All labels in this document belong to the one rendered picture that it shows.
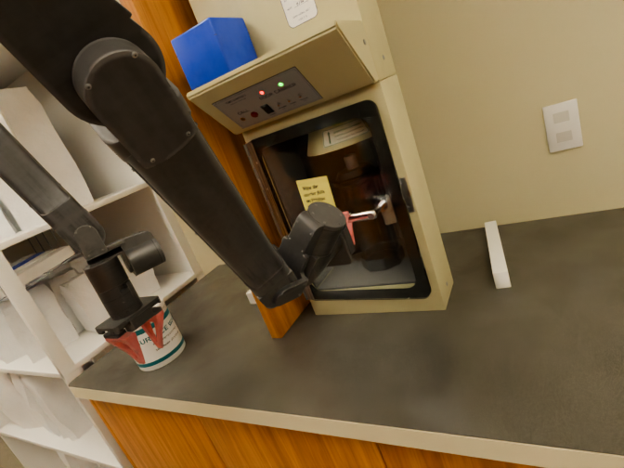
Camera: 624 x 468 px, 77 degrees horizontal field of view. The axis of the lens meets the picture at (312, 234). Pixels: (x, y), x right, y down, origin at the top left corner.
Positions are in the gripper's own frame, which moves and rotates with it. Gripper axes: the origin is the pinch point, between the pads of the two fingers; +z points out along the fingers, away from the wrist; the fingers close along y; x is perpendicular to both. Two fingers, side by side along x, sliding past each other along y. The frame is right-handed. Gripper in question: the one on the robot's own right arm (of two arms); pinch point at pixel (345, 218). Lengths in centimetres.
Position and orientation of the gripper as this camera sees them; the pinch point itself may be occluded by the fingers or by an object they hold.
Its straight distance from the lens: 74.8
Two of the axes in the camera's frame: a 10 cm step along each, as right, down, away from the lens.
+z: 4.3, -4.3, 7.9
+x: -8.4, 1.5, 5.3
